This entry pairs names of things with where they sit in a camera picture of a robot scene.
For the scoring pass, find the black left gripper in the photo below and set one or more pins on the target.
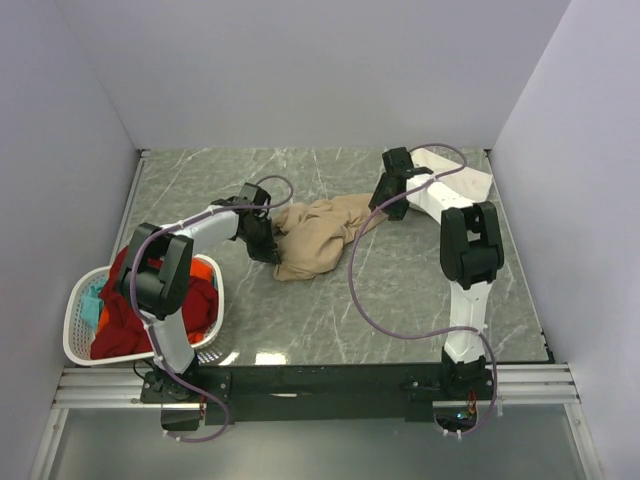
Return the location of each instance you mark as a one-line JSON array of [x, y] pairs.
[[267, 252]]

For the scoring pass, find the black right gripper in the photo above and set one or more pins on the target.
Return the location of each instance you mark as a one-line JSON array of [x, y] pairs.
[[378, 196]]

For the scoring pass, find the beige t shirt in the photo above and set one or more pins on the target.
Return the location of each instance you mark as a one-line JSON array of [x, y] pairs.
[[311, 237]]

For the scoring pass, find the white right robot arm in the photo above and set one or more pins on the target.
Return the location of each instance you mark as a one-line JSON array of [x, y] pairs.
[[471, 248]]

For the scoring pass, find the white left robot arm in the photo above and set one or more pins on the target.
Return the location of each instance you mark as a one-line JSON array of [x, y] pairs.
[[154, 275]]

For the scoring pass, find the orange t shirt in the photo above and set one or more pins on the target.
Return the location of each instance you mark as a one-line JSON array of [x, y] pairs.
[[120, 332]]

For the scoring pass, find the folded white t shirt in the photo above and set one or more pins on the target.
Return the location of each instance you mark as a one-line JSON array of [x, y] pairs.
[[470, 183]]

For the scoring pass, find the white perforated laundry basket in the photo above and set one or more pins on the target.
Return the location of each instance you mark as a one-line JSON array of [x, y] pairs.
[[78, 338]]

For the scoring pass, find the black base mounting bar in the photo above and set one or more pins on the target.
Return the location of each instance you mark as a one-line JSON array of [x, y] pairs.
[[313, 392]]

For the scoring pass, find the teal t shirt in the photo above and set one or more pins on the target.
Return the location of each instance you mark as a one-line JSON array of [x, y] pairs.
[[92, 305]]

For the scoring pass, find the aluminium frame rail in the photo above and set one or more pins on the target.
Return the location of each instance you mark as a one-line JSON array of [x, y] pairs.
[[120, 388]]

